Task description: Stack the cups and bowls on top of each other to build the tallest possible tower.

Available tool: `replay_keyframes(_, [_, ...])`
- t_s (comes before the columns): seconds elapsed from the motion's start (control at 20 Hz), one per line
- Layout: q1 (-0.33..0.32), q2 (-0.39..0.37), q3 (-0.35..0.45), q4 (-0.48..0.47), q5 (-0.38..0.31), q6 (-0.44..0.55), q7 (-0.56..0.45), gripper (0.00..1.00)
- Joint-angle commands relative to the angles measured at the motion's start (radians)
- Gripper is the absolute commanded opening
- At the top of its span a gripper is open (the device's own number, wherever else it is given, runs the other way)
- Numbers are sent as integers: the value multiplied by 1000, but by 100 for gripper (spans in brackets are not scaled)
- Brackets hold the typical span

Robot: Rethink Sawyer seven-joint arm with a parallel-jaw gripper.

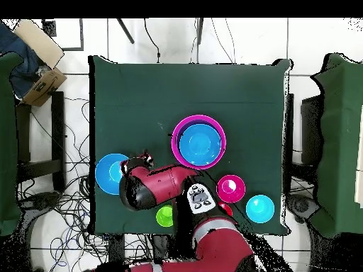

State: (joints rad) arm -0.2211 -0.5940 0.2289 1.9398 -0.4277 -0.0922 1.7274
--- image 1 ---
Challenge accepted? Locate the medium blue bowl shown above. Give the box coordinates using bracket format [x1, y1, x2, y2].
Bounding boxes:
[179, 123, 223, 166]
[95, 153, 130, 196]

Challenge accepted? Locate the large pink bowl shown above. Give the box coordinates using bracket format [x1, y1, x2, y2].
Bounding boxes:
[170, 114, 227, 171]

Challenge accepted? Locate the green cup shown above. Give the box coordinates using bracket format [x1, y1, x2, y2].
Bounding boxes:
[155, 204, 174, 228]

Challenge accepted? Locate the dark green tablecloth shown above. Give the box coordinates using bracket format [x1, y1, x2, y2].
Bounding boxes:
[89, 55, 293, 236]

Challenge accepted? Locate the black floor box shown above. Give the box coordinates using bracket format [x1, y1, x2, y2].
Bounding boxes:
[108, 234, 125, 263]

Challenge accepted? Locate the small crimson bowl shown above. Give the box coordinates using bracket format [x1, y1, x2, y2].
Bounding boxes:
[216, 174, 247, 204]

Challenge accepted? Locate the red cup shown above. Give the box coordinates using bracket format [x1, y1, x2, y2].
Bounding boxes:
[218, 201, 234, 217]

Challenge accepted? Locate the brown cardboard box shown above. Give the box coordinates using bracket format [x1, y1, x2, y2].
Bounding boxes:
[22, 67, 68, 108]

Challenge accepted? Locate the small blue bowl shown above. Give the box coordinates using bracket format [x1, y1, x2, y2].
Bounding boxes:
[245, 194, 276, 225]

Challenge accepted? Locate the dark blue cloth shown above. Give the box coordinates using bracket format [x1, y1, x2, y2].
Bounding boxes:
[0, 22, 49, 98]

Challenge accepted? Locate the beige cushion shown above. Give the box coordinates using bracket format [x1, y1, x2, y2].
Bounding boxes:
[13, 18, 65, 69]

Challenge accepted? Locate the black box cabinet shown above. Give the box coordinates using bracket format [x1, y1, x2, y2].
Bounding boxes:
[300, 96, 324, 165]

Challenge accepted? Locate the tangle of black cables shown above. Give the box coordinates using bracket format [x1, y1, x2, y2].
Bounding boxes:
[16, 96, 154, 272]

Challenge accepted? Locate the black stand frame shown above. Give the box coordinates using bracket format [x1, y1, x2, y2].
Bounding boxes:
[15, 91, 66, 192]

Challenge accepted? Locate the black cable with connector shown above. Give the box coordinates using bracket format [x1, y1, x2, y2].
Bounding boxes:
[143, 18, 161, 63]

